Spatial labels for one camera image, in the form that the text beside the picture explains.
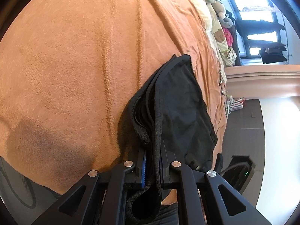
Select black pants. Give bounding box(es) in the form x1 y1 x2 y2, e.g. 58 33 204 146
127 54 218 224

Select striped bag on cabinet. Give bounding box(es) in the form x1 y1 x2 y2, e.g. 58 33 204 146
225 95 246 115

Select right beige curtain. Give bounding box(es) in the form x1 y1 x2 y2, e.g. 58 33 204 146
225 64 299 100

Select bear print pillow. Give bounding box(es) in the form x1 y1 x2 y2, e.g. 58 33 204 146
207 4 236 67

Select pink garment by window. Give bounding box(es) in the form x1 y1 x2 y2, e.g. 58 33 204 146
222 27 233 47

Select orange brown blanket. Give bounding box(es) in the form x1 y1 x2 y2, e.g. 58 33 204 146
1 0 226 194

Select hanging black coat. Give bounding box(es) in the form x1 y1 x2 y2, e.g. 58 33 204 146
235 19 285 38

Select grey plush toy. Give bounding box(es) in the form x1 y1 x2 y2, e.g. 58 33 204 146
218 12 233 28

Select beige plush toy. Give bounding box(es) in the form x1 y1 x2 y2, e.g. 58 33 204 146
206 0 226 20

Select black cables on bed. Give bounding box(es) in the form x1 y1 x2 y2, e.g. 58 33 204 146
218 67 227 97

